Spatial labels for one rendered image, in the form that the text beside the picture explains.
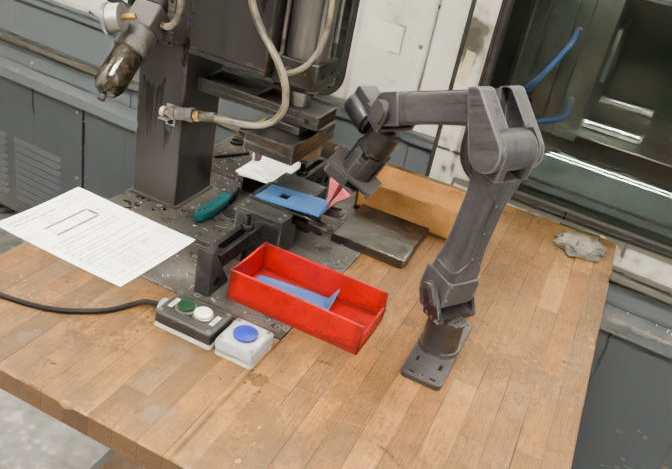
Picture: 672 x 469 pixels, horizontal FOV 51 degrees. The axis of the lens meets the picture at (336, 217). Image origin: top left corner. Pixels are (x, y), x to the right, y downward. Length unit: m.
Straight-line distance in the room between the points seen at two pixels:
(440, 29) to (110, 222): 0.94
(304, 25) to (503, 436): 0.74
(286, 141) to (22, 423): 1.34
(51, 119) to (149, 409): 1.85
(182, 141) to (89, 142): 1.23
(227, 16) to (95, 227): 0.47
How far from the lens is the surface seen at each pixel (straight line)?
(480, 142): 1.03
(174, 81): 1.40
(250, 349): 1.10
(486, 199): 1.06
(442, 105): 1.12
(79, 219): 1.45
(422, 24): 1.88
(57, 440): 2.25
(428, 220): 1.57
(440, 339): 1.19
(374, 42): 1.94
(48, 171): 2.85
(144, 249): 1.36
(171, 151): 1.46
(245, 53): 1.30
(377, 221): 1.54
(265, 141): 1.28
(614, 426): 2.14
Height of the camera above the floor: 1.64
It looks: 28 degrees down
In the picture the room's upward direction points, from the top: 12 degrees clockwise
